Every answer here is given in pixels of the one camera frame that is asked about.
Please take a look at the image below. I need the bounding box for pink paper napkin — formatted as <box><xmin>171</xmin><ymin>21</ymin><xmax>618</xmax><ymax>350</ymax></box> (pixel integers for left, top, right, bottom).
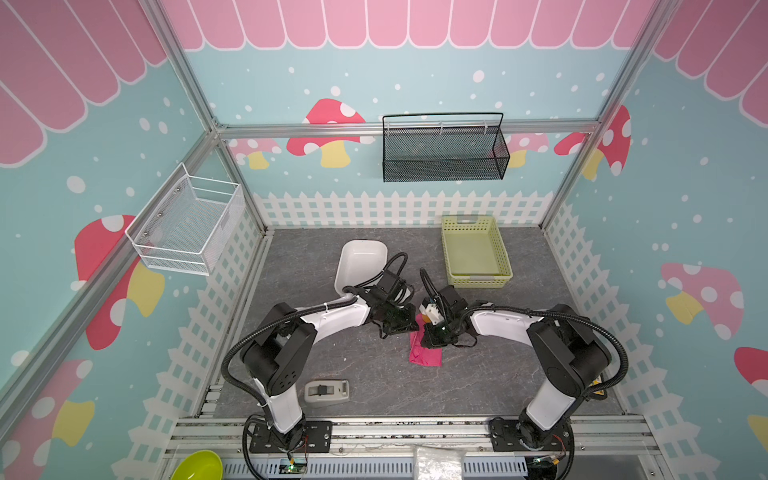
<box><xmin>409</xmin><ymin>314</ymin><xmax>442</xmax><ymax>367</ymax></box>

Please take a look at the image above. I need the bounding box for white plastic tub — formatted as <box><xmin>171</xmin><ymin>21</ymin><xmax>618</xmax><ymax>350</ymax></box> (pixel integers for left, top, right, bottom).
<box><xmin>334</xmin><ymin>240</ymin><xmax>388</xmax><ymax>296</ymax></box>

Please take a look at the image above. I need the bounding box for green perforated plastic basket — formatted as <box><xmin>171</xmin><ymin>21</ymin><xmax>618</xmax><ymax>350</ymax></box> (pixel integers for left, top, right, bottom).
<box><xmin>441</xmin><ymin>215</ymin><xmax>513</xmax><ymax>289</ymax></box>

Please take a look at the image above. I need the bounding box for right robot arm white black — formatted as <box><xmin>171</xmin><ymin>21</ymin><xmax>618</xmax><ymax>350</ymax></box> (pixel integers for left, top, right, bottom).
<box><xmin>420</xmin><ymin>268</ymin><xmax>629</xmax><ymax>451</ymax></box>

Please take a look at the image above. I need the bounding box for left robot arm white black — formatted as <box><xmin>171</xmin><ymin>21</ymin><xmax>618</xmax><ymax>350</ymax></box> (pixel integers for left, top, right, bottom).
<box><xmin>220</xmin><ymin>252</ymin><xmax>419</xmax><ymax>454</ymax></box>

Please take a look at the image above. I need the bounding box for clear plastic bag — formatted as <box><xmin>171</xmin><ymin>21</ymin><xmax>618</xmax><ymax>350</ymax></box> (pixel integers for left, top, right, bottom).
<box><xmin>413</xmin><ymin>446</ymin><xmax>464</xmax><ymax>480</ymax></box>

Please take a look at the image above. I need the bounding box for black flat box yellow label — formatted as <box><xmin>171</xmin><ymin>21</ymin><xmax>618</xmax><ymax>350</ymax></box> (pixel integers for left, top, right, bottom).
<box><xmin>589</xmin><ymin>389</ymin><xmax>608</xmax><ymax>400</ymax></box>

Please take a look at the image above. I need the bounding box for lime green bowl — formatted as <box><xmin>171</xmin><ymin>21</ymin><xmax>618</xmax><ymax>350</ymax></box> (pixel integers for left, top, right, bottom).
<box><xmin>170</xmin><ymin>450</ymin><xmax>224</xmax><ymax>480</ymax></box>

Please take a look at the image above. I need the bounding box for grey switch box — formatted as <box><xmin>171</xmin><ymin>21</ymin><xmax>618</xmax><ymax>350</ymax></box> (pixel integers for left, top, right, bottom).
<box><xmin>304</xmin><ymin>379</ymin><xmax>350</xmax><ymax>405</ymax></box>

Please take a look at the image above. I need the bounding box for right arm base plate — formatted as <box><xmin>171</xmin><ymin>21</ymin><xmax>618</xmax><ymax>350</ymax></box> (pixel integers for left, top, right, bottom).
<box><xmin>488</xmin><ymin>417</ymin><xmax>573</xmax><ymax>452</ymax></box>

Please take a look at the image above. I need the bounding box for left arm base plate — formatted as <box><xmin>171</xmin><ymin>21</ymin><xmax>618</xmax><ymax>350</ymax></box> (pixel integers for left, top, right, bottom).
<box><xmin>245</xmin><ymin>420</ymin><xmax>333</xmax><ymax>454</ymax></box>

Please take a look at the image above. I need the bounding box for black mesh wall basket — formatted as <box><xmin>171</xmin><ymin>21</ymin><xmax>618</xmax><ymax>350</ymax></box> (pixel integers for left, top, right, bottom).
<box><xmin>381</xmin><ymin>112</ymin><xmax>511</xmax><ymax>182</ymax></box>

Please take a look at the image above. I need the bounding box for white wire wall basket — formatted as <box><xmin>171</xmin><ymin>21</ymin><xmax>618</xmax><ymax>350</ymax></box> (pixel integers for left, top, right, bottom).
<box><xmin>125</xmin><ymin>164</ymin><xmax>245</xmax><ymax>276</ymax></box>

